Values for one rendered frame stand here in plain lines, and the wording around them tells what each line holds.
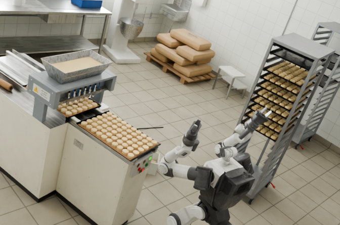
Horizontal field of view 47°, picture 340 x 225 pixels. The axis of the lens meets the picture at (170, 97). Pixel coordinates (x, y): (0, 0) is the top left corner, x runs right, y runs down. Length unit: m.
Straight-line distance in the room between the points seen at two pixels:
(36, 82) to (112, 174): 0.95
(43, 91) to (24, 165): 0.81
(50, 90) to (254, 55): 4.63
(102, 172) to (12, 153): 0.94
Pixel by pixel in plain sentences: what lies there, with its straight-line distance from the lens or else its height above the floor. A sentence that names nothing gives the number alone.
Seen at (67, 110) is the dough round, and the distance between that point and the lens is 3.47.
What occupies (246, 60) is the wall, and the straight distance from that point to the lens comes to 7.26.
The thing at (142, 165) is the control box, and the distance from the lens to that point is 3.26.
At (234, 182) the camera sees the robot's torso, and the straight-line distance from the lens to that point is 2.64.
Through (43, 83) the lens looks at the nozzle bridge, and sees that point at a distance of 3.27.
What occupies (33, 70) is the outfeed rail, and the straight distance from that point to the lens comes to 4.15.
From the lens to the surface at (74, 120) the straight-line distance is 3.41.
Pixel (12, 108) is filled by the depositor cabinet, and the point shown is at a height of 0.77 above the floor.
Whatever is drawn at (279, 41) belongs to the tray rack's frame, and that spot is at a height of 1.82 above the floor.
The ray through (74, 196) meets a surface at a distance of 3.74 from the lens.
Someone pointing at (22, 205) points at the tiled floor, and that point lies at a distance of 3.88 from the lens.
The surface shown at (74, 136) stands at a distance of 3.45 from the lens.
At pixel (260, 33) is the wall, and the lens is 7.09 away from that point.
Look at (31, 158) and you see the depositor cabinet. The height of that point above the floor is 0.44.
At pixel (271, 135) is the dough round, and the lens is 4.29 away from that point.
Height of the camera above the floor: 2.68
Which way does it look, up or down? 25 degrees down
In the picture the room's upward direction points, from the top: 17 degrees clockwise
